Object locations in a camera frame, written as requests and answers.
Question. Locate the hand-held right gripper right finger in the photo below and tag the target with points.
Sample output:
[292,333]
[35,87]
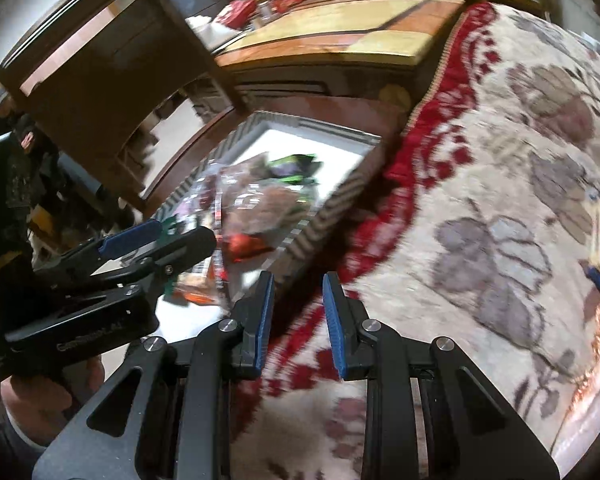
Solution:
[336,330]

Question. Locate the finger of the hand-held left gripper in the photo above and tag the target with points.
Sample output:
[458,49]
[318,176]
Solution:
[130,237]
[190,250]

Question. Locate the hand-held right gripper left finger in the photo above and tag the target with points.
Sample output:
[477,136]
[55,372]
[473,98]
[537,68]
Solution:
[264,330]

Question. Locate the pile of snack packets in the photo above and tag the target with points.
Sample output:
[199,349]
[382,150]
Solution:
[260,205]

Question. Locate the white box with striped rim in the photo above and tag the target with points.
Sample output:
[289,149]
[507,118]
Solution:
[305,135]

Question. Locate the person's left forearm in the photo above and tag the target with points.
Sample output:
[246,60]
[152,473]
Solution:
[5,455]

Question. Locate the person's left hand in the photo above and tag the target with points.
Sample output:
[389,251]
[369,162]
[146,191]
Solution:
[35,405]

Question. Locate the dark wooden chair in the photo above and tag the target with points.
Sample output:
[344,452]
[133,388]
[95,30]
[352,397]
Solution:
[105,85]

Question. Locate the red floral blanket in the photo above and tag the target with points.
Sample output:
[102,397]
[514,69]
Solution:
[480,160]

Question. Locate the red packet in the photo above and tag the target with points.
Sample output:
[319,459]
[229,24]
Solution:
[237,12]

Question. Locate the peach cloth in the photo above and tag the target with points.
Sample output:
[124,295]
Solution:
[597,355]

